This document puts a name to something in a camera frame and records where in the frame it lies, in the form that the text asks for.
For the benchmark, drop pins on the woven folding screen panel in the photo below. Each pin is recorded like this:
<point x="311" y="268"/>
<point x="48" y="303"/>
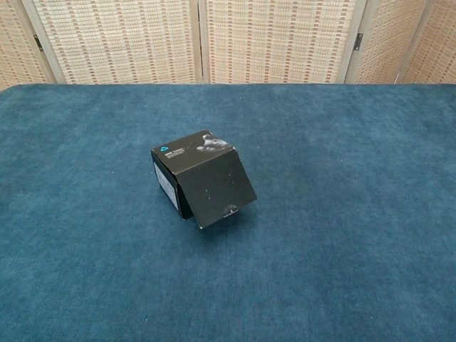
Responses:
<point x="438" y="46"/>
<point x="18" y="46"/>
<point x="117" y="39"/>
<point x="278" y="39"/>
<point x="384" y="39"/>

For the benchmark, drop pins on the black screen hinge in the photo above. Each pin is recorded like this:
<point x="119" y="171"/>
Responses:
<point x="37" y="42"/>
<point x="359" y="40"/>

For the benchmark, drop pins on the blue felt table mat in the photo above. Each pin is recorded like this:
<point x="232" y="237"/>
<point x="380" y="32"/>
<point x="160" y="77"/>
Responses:
<point x="320" y="249"/>

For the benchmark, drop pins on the black cardboard box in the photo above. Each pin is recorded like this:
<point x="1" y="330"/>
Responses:
<point x="213" y="185"/>

